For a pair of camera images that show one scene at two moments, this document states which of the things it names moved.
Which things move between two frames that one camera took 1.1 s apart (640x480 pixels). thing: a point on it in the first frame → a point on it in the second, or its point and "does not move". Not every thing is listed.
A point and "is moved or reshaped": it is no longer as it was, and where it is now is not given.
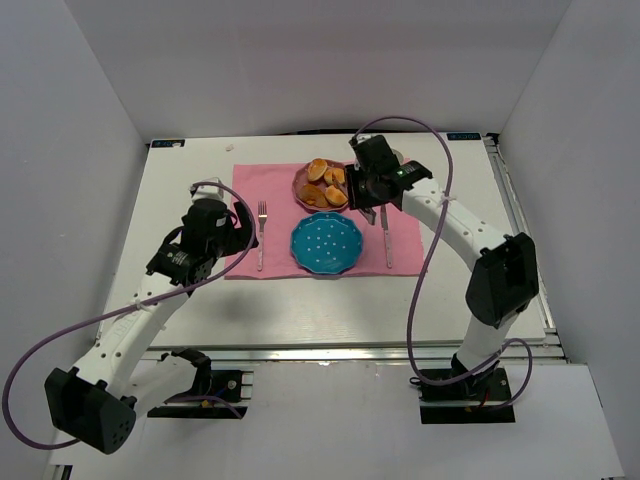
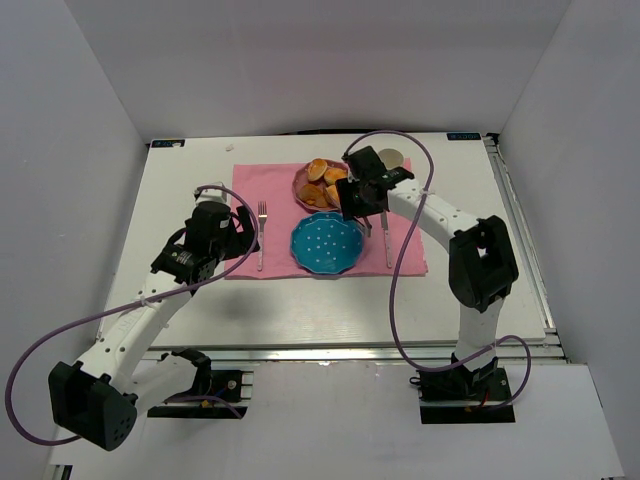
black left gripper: (240, 230) does not move
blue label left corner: (167, 143) does not move
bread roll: (335, 195) does not move
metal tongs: (338, 185) is moved or reshaped
